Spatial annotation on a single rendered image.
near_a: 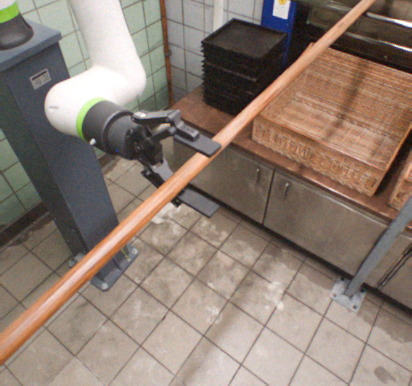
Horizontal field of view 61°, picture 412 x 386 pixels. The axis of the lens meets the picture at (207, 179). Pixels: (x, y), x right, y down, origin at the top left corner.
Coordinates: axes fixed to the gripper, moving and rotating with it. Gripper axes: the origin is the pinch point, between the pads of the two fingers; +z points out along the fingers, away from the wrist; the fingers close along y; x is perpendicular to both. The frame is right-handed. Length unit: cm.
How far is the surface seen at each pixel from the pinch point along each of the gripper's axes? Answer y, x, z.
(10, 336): 5.4, 32.9, -6.3
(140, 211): 3.5, 9.3, -6.9
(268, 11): 19, -122, -58
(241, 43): 24, -96, -56
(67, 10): 16, -61, -127
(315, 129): 57, -103, -17
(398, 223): 57, -69, 30
